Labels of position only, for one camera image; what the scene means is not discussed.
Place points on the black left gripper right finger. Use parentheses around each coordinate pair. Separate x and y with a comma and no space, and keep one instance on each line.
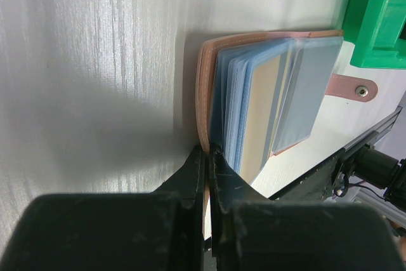
(252,232)

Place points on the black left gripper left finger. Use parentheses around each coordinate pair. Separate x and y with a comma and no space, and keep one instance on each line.
(160,230)

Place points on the gold credit card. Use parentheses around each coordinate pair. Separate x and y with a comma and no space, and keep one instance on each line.
(263,88)

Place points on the green plastic card bin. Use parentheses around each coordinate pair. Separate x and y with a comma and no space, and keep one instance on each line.
(377,29)

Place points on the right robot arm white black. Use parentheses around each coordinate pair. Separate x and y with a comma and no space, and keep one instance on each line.
(383,172)

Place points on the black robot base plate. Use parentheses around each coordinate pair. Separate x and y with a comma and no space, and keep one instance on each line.
(328,178)

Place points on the aluminium frame rail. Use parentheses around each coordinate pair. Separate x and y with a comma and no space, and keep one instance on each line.
(375,133)

